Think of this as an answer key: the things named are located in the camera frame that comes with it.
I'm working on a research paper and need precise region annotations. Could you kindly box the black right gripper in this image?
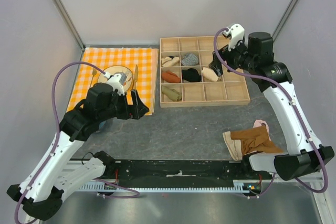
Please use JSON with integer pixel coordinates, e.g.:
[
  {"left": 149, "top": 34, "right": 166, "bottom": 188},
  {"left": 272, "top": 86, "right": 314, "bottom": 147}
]
[{"left": 209, "top": 36, "right": 257, "bottom": 77}]

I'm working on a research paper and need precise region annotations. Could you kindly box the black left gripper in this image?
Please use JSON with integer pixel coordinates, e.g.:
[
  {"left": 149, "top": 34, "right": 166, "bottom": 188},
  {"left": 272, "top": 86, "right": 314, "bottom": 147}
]
[{"left": 98, "top": 89, "right": 149, "bottom": 122}]

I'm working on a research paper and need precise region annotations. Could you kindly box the olive green white-band underwear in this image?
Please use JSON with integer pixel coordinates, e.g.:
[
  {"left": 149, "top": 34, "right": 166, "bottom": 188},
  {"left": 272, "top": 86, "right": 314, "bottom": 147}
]
[{"left": 162, "top": 86, "right": 182, "bottom": 102}]

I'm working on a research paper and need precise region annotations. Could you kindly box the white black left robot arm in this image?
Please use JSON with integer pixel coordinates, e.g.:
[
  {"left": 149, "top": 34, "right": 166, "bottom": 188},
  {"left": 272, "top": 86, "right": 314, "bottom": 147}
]
[{"left": 7, "top": 83, "right": 149, "bottom": 221}]

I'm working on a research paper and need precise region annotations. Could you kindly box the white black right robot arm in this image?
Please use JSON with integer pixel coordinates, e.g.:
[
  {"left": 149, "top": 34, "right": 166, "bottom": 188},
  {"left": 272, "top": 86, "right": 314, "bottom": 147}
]
[{"left": 213, "top": 28, "right": 334, "bottom": 182}]

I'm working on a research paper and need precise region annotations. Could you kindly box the rolled cream underwear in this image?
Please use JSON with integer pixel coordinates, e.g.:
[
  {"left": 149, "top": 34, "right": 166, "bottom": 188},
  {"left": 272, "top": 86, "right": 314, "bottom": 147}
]
[{"left": 202, "top": 67, "right": 219, "bottom": 82}]

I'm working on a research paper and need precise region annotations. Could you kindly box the rolled grey striped underwear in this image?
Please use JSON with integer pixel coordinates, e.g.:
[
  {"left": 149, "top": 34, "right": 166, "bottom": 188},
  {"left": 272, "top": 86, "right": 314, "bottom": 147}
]
[{"left": 181, "top": 53, "right": 199, "bottom": 66}]

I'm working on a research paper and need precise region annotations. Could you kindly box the rolled beige black underwear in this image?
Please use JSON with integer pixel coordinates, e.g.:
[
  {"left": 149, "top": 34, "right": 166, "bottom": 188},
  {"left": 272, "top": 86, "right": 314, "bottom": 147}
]
[{"left": 161, "top": 56, "right": 180, "bottom": 67}]

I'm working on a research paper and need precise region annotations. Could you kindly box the rolled rust orange underwear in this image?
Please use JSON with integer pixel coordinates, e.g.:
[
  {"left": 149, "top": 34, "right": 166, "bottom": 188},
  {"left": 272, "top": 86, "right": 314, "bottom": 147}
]
[{"left": 161, "top": 70, "right": 181, "bottom": 83}]

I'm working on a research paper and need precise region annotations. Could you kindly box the pink underwear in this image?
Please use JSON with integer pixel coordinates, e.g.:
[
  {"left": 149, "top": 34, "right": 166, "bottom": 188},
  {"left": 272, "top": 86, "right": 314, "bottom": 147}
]
[{"left": 253, "top": 120, "right": 271, "bottom": 141}]

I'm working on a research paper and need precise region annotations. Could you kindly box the brown orange underwear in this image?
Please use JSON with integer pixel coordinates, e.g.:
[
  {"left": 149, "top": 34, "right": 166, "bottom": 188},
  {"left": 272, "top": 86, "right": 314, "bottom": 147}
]
[{"left": 229, "top": 125, "right": 284, "bottom": 158}]

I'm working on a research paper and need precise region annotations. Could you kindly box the beige cream underwear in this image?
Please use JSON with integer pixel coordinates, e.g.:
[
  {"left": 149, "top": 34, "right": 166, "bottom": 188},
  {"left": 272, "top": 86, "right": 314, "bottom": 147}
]
[{"left": 223, "top": 132, "right": 243, "bottom": 161}]

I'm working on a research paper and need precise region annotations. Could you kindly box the wooden compartment organizer box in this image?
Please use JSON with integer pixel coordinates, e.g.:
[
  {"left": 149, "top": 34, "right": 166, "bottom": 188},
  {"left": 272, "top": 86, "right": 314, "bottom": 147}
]
[{"left": 160, "top": 36, "right": 250, "bottom": 108}]

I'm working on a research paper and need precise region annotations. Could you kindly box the blue ceramic bowl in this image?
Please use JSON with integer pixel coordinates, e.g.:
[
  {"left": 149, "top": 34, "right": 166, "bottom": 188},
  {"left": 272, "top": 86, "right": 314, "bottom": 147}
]
[{"left": 96, "top": 121, "right": 109, "bottom": 133}]

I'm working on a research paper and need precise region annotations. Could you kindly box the gold knife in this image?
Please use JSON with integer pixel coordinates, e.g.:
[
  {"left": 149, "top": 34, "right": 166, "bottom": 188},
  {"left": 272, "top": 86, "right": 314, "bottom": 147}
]
[{"left": 131, "top": 65, "right": 139, "bottom": 90}]

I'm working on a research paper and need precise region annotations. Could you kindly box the floral ceramic plate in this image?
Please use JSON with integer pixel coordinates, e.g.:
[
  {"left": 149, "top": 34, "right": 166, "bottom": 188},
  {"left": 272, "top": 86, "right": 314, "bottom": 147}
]
[{"left": 104, "top": 66, "right": 133, "bottom": 91}]

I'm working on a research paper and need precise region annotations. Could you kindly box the orange white checkered tablecloth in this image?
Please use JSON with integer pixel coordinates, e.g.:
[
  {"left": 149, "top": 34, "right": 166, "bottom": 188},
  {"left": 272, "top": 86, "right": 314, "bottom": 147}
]
[{"left": 67, "top": 47, "right": 159, "bottom": 115}]

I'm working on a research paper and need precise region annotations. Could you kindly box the gold fork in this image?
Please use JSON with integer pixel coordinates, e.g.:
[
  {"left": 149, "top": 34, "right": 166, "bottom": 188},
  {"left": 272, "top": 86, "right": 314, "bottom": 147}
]
[{"left": 89, "top": 68, "right": 97, "bottom": 88}]

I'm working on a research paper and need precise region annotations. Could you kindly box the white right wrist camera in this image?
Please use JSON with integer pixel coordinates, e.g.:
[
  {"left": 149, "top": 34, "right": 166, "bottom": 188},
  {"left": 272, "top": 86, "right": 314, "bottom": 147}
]
[{"left": 222, "top": 24, "right": 245, "bottom": 51}]

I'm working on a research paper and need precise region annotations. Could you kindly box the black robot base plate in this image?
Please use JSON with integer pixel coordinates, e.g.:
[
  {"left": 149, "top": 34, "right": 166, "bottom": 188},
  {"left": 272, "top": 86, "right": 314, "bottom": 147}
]
[{"left": 101, "top": 159, "right": 271, "bottom": 188}]

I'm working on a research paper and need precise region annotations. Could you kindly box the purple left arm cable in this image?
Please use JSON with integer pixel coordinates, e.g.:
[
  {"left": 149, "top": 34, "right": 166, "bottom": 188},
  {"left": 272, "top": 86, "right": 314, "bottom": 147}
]
[{"left": 14, "top": 61, "right": 141, "bottom": 224}]

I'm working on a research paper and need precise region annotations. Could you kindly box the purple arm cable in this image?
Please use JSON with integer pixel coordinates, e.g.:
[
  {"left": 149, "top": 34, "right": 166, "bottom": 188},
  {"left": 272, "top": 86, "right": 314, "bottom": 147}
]
[
  {"left": 213, "top": 27, "right": 330, "bottom": 200},
  {"left": 14, "top": 61, "right": 141, "bottom": 224}
]

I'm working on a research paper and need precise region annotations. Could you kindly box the grey slotted cable duct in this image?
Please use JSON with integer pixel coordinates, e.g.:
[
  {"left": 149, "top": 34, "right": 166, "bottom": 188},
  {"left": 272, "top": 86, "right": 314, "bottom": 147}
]
[{"left": 77, "top": 181, "right": 261, "bottom": 194}]

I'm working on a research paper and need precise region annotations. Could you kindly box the right aluminium frame post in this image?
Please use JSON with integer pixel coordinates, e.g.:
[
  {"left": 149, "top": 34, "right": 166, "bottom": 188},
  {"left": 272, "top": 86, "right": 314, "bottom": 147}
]
[{"left": 272, "top": 0, "right": 300, "bottom": 42}]

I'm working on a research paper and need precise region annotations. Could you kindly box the aluminium frame post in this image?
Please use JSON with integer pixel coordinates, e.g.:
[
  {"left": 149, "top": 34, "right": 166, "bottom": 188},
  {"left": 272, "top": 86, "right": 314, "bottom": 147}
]
[
  {"left": 272, "top": 0, "right": 300, "bottom": 42},
  {"left": 52, "top": 0, "right": 86, "bottom": 52}
]

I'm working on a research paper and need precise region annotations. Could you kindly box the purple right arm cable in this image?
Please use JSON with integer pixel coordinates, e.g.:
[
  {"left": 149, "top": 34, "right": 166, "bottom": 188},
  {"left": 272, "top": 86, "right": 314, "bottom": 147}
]
[{"left": 213, "top": 27, "right": 330, "bottom": 200}]

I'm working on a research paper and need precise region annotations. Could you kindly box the left aluminium frame post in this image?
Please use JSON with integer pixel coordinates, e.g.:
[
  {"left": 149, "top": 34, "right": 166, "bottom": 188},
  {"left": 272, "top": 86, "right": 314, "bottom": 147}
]
[{"left": 52, "top": 0, "right": 86, "bottom": 52}]

